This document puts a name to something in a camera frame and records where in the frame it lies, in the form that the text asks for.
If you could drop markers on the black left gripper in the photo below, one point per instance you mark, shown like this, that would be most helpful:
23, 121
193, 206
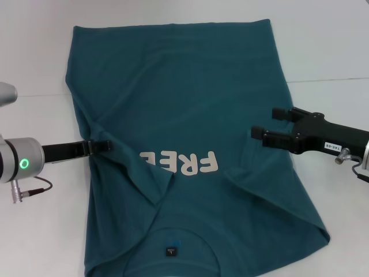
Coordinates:
63, 151

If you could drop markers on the teal blue printed t-shirt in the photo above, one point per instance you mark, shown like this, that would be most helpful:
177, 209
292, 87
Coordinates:
187, 101

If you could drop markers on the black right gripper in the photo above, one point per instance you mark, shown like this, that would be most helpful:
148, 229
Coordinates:
325, 135

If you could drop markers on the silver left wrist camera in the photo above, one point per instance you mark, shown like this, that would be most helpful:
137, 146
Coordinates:
7, 95

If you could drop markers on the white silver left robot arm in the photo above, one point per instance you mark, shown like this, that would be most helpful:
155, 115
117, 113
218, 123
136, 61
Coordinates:
20, 161

